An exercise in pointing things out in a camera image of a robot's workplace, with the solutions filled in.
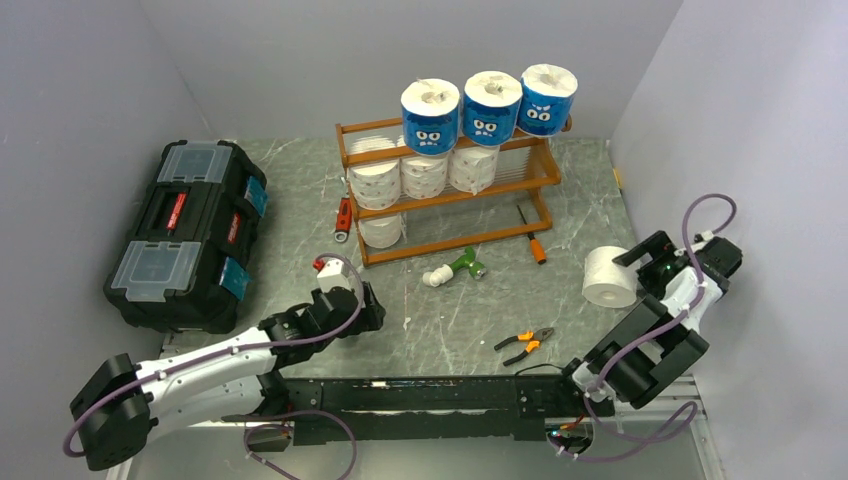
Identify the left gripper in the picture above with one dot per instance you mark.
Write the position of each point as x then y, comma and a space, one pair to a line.
371, 317

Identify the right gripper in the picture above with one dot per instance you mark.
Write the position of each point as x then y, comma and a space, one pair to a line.
658, 245

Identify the plain white paper roll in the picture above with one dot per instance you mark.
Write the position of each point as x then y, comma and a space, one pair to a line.
382, 232

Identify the white floral paper roll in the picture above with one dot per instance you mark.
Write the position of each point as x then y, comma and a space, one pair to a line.
424, 177
377, 185
473, 169

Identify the blue paper roll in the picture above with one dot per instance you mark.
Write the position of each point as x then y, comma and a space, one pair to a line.
547, 97
431, 116
490, 107

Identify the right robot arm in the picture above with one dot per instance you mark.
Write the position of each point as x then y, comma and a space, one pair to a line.
659, 339

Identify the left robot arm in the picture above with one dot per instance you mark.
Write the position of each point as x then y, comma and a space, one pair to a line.
125, 405

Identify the orange wooden shelf rack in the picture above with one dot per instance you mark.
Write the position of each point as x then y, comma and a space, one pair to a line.
520, 184

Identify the white plastic pipe fitting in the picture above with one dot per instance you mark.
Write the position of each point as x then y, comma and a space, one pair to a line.
438, 276

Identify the green plastic pipe fitting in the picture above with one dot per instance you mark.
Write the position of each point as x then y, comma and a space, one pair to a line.
468, 261

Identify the black plastic toolbox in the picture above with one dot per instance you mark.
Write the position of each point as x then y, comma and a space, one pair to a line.
184, 263

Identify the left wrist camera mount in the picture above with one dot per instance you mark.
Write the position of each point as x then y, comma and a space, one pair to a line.
331, 274

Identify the red handled wrench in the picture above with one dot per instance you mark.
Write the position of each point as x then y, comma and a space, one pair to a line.
343, 220

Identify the orange handled screwdriver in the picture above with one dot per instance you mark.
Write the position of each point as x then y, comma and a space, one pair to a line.
536, 248

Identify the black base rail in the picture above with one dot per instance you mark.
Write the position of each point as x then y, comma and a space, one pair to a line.
520, 407

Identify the orange handled pliers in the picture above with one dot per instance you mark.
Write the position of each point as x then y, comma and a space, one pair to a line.
531, 341

